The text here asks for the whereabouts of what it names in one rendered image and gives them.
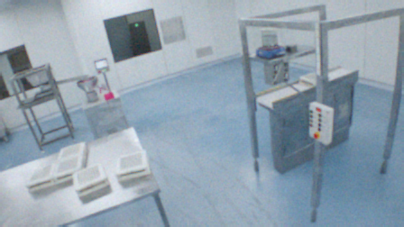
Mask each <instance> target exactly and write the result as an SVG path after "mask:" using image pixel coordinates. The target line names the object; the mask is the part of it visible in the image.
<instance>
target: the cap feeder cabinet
mask: <svg viewBox="0 0 404 227"><path fill-rule="evenodd" d="M111 92H113V93H114V95H115V98H114V99H110V100H108V101H106V100H105V98H104V96H103V95H105V94H107V93H109V92H108V91H107V92H105V93H103V94H100V95H98V99H97V100H95V102H88V100H87V99H84V100H82V104H83V111H84V112H85V114H86V117H87V121H88V122H89V126H90V128H91V131H92V132H93V136H94V138H95V140H97V139H100V138H102V137H103V138H104V137H106V136H108V135H110V134H113V133H118V132H121V131H123V130H126V129H130V127H129V124H128V122H127V120H126V115H125V112H124V109H123V107H122V101H121V98H120V96H119V95H118V94H117V92H116V91H115V90H113V91H111Z"/></svg>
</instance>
